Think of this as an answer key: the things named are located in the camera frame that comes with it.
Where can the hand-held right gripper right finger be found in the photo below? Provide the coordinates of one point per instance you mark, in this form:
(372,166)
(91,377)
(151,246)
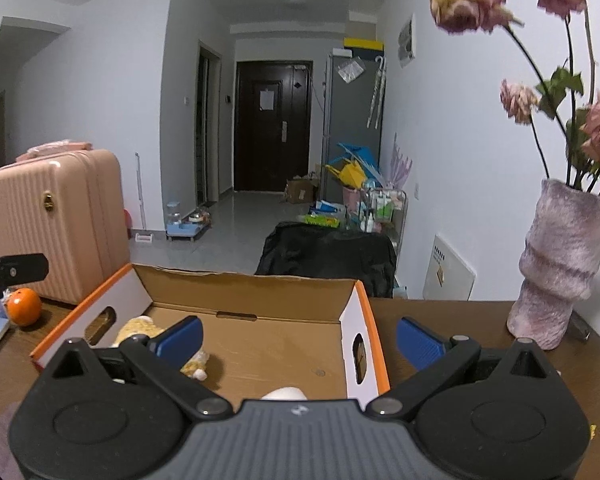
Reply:
(420,342)

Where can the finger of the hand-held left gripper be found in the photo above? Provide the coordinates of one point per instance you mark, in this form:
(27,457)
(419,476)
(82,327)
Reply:
(15,271)

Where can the white flat box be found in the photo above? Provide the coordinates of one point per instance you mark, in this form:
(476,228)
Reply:
(341,52)

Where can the clear plastic bag on refrigerator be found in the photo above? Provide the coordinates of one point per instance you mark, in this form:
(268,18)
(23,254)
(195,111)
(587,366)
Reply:
(351,70)

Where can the blue pet feeder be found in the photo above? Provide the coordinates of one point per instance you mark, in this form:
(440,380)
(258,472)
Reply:
(182,225)

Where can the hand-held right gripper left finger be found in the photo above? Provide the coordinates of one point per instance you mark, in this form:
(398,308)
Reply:
(182,340)

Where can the white broom with dustpan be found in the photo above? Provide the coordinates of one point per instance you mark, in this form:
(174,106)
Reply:
(141,200)

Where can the yellow plush toy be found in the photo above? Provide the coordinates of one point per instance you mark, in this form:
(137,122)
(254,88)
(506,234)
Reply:
(135,327)

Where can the blue packet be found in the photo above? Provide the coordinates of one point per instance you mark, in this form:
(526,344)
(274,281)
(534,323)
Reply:
(330,207)

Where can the dark brown entrance door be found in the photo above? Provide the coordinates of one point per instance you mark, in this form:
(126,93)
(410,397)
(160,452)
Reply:
(250,135)

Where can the green and yellow packets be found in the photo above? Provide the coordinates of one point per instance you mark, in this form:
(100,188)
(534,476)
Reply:
(322,220)

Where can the orange fruit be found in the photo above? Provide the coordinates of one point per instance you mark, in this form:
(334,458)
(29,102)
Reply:
(24,307)

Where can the bunch of dried pink roses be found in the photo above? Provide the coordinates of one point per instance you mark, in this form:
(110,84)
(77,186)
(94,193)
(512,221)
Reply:
(470,5)

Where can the pink bucket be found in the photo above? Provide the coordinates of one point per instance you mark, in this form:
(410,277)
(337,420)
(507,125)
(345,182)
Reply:
(351,200)

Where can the fuzzy pink vase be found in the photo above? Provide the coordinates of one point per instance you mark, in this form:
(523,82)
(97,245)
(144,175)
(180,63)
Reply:
(560,265)

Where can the yellow flat box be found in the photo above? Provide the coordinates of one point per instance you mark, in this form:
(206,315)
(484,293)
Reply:
(364,46)

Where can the yellow bag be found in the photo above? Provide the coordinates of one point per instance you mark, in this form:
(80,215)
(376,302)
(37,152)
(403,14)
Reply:
(349,172)

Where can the grey refrigerator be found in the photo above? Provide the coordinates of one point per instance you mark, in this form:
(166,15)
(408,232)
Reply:
(352,120)

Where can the white paper on door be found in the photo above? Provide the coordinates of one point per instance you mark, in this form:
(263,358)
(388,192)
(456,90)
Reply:
(267,100)

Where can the pink ribbed suitcase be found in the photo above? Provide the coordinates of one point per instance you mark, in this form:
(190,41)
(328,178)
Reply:
(55,220)

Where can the dark side doorway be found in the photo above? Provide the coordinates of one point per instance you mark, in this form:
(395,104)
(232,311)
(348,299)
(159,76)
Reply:
(205,125)

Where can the purple feather wall decoration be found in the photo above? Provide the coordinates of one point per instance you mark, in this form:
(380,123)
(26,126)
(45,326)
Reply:
(401,162)

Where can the orange cardboard box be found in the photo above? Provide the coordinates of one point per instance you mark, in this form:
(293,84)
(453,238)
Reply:
(260,340)

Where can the pink flat pouch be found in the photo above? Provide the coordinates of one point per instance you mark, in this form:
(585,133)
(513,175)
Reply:
(60,149)

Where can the white folded umbrella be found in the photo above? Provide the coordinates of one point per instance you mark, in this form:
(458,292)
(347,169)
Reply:
(372,95)

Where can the white wall heater panel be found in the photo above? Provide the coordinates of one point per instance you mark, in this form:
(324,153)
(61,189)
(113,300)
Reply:
(447,270)

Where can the brown cardboard carton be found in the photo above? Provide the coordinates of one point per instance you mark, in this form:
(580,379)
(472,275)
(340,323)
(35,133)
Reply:
(300,191)

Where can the white plush toy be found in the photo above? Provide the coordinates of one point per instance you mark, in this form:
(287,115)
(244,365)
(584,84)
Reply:
(282,393)

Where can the white wall electrical panel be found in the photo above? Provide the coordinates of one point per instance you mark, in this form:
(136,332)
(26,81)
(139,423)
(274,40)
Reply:
(406,40)

